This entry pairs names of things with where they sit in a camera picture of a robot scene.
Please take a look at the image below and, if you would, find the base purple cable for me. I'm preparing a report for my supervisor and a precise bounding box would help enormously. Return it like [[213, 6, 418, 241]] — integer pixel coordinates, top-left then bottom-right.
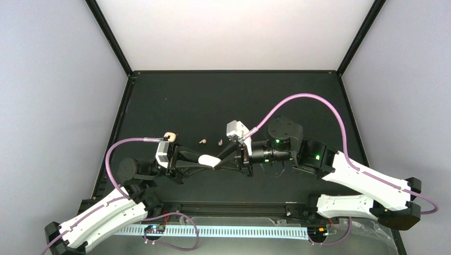
[[307, 215, 354, 247], [142, 211, 201, 252]]

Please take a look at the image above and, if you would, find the small circuit board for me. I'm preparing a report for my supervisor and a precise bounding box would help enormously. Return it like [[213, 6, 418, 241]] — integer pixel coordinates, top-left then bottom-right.
[[307, 227, 329, 237], [144, 225, 165, 235]]

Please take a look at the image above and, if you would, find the left black frame post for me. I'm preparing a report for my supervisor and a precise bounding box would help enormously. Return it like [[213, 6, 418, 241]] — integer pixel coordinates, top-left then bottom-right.
[[85, 0, 133, 76]]

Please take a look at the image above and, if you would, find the black frame post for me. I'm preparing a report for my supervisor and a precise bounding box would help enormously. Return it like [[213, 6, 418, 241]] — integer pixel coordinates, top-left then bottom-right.
[[337, 0, 386, 77], [85, 0, 133, 76]]

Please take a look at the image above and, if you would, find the white slotted cable duct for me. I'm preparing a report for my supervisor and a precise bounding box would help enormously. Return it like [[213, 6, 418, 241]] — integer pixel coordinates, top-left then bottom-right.
[[116, 224, 308, 240]]

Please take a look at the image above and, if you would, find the black aluminium front rail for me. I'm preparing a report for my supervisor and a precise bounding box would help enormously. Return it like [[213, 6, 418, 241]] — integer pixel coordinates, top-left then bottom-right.
[[162, 201, 318, 217]]

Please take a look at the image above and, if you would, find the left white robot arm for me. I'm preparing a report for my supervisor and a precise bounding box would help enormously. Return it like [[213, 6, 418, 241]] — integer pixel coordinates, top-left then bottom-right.
[[42, 137, 200, 254]]

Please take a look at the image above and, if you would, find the right small circuit board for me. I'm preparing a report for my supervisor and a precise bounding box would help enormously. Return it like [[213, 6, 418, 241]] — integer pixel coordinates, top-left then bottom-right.
[[307, 227, 329, 237]]

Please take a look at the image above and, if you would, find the left small circuit board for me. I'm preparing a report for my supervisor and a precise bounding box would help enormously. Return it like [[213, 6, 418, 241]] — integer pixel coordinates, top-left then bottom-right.
[[144, 225, 165, 235]]

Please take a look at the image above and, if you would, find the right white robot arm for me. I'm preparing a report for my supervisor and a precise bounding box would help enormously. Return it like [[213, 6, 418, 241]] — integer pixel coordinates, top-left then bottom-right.
[[201, 116, 421, 231]]

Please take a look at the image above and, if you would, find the oval white charging case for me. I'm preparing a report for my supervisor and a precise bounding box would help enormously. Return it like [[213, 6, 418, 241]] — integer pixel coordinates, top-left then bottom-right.
[[198, 154, 221, 168]]

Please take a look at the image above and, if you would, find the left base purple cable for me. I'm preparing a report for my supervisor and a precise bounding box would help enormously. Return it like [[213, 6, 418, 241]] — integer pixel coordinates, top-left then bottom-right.
[[142, 211, 201, 252]]

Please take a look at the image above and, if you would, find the square white earbud case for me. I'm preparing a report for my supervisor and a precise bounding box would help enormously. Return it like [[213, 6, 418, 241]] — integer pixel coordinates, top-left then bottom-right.
[[163, 132, 177, 143]]

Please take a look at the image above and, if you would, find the right black frame post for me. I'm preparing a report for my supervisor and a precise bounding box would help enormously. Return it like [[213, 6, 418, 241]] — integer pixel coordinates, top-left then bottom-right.
[[337, 0, 386, 77]]

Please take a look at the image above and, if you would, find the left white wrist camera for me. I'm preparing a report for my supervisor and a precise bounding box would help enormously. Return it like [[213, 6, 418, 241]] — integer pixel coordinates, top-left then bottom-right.
[[155, 141, 170, 168]]

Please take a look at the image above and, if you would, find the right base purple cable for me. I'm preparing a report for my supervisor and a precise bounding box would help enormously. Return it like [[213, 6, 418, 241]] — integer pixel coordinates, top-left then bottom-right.
[[307, 215, 354, 247]]

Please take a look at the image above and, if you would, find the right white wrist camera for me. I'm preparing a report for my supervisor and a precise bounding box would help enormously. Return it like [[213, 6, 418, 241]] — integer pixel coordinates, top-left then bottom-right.
[[226, 120, 257, 156]]

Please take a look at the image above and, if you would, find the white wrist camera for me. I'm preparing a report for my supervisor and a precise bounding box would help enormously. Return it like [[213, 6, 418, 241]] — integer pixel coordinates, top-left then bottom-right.
[[155, 141, 170, 168], [226, 120, 257, 156]]

